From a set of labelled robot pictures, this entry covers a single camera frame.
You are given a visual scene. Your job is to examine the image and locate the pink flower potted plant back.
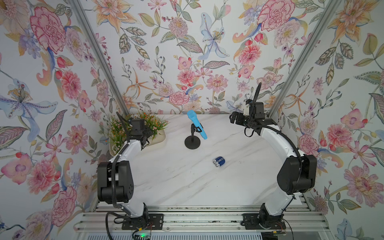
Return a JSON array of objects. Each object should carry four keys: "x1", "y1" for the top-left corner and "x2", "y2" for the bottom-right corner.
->
[{"x1": 139, "y1": 113, "x2": 169, "y2": 139}]

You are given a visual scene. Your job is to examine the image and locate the pink flower potted plant boxed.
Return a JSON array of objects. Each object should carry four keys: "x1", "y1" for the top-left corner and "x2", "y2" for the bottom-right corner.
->
[{"x1": 108, "y1": 116, "x2": 127, "y2": 154}]

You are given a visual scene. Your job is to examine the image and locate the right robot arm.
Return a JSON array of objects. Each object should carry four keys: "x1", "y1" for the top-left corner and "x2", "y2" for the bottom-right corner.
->
[{"x1": 230, "y1": 100, "x2": 317, "y2": 229}]

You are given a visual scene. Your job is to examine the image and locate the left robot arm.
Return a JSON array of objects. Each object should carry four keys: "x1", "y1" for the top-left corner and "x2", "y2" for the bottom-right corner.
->
[{"x1": 97, "y1": 118, "x2": 153, "y2": 224}]

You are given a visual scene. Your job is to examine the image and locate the cream plastic storage box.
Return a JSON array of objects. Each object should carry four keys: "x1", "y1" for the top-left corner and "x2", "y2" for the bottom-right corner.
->
[{"x1": 110, "y1": 114, "x2": 166, "y2": 155}]

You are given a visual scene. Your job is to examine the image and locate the black microphone stand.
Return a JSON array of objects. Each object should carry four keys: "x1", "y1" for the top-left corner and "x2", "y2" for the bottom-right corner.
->
[{"x1": 184, "y1": 124, "x2": 201, "y2": 150}]

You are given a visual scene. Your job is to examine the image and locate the blue metal can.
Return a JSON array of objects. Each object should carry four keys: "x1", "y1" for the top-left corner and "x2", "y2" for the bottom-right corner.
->
[{"x1": 213, "y1": 157, "x2": 226, "y2": 168}]

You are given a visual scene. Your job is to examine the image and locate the blue toy microphone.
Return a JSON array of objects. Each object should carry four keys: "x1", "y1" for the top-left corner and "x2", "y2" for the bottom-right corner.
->
[{"x1": 187, "y1": 110, "x2": 208, "y2": 140}]

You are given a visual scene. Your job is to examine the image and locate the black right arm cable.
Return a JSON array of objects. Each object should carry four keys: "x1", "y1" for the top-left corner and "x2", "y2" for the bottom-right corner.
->
[{"x1": 243, "y1": 82, "x2": 304, "y2": 211}]

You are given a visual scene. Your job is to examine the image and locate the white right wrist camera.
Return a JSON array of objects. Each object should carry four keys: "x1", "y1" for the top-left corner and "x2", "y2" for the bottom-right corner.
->
[{"x1": 243, "y1": 99, "x2": 251, "y2": 116}]

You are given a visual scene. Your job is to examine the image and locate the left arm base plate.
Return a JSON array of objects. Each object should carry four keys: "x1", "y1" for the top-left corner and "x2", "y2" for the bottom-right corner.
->
[{"x1": 122, "y1": 214, "x2": 164, "y2": 231}]

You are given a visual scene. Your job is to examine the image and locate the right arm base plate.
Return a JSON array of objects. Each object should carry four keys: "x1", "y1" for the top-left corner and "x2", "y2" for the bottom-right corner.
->
[{"x1": 241, "y1": 213, "x2": 286, "y2": 231}]

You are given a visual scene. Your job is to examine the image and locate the aluminium mounting rail frame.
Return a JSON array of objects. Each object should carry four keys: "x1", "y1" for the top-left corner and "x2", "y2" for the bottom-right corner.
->
[{"x1": 73, "y1": 194, "x2": 334, "y2": 240}]

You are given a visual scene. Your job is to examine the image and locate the aluminium corner post left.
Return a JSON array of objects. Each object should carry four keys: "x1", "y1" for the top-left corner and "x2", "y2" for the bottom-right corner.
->
[{"x1": 69, "y1": 0, "x2": 129, "y2": 115}]

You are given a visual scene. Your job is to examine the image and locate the aluminium corner post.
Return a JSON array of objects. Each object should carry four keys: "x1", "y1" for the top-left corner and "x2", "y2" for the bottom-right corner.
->
[
  {"x1": 69, "y1": 0, "x2": 129, "y2": 115},
  {"x1": 268, "y1": 1, "x2": 340, "y2": 118}
]

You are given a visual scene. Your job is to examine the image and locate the aluminium corner post right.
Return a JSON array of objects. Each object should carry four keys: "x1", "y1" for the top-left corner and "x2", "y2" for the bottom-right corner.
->
[{"x1": 268, "y1": 1, "x2": 340, "y2": 118}]

